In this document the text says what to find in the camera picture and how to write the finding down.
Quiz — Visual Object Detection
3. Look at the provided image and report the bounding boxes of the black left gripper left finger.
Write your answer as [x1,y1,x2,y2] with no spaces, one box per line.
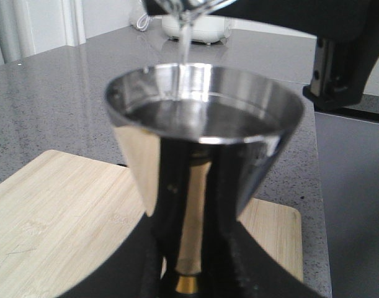
[60,215,162,297]

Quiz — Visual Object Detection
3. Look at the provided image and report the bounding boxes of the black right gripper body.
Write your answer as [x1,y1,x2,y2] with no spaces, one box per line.
[215,0,379,110]

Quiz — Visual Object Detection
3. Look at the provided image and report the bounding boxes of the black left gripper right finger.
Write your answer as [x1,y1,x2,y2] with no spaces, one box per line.
[197,220,321,297]

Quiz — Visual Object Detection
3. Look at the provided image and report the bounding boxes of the steel double jigger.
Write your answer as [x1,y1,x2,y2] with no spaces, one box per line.
[105,63,304,297]

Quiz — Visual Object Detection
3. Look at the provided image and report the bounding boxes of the clear glass beaker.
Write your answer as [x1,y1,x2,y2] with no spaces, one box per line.
[143,0,234,24]

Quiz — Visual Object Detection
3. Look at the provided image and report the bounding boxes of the wooden cutting board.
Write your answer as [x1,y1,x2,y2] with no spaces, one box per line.
[0,149,304,298]

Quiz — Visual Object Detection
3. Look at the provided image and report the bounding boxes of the white appliance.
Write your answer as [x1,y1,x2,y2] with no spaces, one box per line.
[129,10,232,45]

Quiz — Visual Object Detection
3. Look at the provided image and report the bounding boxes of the grey curtain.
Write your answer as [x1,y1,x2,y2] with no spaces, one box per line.
[0,1,86,65]

